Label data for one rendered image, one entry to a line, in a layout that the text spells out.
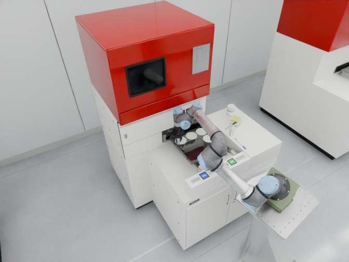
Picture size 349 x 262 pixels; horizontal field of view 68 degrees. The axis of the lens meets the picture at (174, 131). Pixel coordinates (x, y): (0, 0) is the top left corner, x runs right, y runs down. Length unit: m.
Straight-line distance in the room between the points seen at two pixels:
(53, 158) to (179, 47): 2.44
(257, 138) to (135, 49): 1.24
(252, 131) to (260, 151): 0.24
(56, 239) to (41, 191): 0.69
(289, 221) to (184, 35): 1.45
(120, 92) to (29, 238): 1.87
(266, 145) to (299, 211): 0.55
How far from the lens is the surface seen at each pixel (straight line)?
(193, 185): 1.88
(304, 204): 2.16
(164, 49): 1.84
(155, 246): 2.73
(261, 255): 2.75
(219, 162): 1.71
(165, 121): 2.22
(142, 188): 2.66
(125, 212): 2.95
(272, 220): 2.00
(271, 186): 1.81
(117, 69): 1.74
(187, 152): 2.19
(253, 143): 2.25
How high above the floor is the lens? 2.45
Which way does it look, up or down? 41 degrees down
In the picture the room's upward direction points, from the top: 1 degrees counter-clockwise
